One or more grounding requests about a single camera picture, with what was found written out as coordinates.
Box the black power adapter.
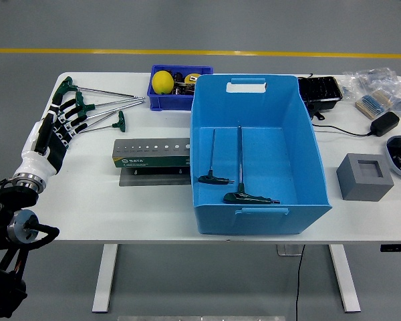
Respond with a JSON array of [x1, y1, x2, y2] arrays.
[[370, 111, 400, 137]]

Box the small green T-handle hex key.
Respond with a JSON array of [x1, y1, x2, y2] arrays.
[[197, 129, 235, 186]]

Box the taped resistor strip bundle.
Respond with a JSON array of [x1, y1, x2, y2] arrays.
[[355, 90, 396, 120]]

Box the grey foam block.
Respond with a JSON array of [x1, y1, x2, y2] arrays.
[[336, 152, 395, 202]]

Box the black adapter cord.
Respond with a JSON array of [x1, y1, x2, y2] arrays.
[[312, 123, 374, 137]]

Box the white table leg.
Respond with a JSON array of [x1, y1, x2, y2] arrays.
[[92, 243, 120, 314], [329, 244, 361, 314]]

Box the black plastic tray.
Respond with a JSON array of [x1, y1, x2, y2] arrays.
[[297, 76, 343, 113]]

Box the small dark blue bin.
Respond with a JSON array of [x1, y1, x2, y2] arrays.
[[146, 64, 215, 112]]

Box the black strap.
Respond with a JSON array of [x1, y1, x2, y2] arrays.
[[307, 102, 325, 120]]

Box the large green T-handle hex key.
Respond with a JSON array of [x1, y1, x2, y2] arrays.
[[223, 125, 281, 205]]

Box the clear plastic parts bags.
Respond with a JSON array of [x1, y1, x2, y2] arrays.
[[341, 66, 401, 118]]

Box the short green T-handle hex key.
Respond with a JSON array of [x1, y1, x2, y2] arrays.
[[76, 110, 127, 133]]

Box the large light blue folding box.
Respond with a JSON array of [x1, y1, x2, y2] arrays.
[[190, 73, 333, 235]]

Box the grey metal foot plate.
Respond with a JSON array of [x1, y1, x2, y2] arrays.
[[276, 244, 305, 257]]

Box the grey green hex key stand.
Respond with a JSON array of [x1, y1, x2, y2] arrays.
[[112, 137, 192, 187]]

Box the light blue oval tray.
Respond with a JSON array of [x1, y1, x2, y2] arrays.
[[386, 134, 401, 182]]

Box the dark electronic parts pile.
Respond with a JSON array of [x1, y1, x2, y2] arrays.
[[172, 71, 197, 96]]

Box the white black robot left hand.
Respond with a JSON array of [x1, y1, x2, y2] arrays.
[[21, 99, 88, 178]]

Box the black hanging cable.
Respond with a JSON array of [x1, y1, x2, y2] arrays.
[[294, 244, 307, 321]]

